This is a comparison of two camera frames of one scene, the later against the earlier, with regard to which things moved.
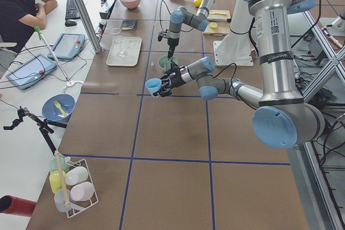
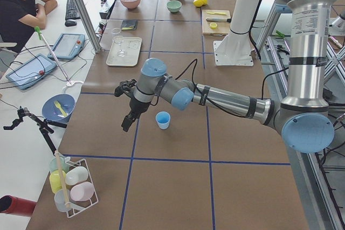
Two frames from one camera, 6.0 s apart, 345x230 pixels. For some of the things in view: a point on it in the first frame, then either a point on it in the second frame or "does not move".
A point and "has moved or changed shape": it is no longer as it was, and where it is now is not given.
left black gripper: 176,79 to 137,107
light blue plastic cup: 153,85 has moved or changed shape
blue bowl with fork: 59,107 does not move
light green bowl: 163,61 to 173,6
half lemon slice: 213,25 does not move
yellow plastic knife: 222,13 does not move
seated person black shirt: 22,8 does not move
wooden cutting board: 222,27 does not move
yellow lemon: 197,2 does not move
